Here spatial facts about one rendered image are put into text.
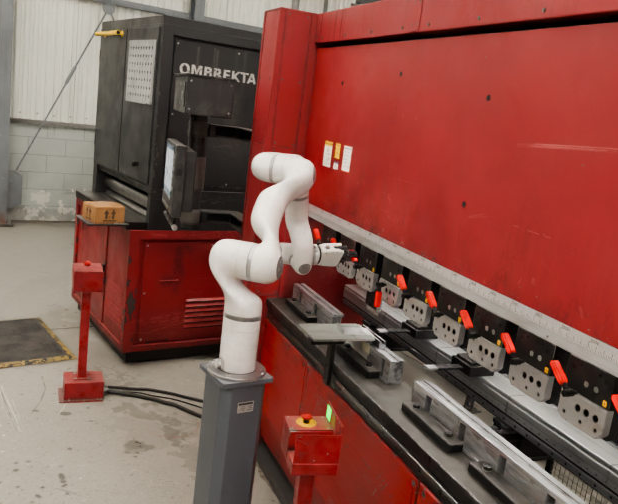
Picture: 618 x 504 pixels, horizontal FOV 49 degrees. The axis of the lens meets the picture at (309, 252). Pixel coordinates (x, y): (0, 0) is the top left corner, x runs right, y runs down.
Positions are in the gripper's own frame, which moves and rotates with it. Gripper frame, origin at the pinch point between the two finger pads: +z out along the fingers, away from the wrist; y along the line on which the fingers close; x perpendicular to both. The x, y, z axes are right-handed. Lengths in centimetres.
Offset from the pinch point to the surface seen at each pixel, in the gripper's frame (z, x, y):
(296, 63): -6, -106, -17
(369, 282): 3.4, 14.4, -1.2
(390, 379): 6, 51, 11
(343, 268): 3.4, -5.0, 14.2
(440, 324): 3, 56, -32
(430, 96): 4, -11, -74
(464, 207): 4, 34, -65
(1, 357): -135, -97, 230
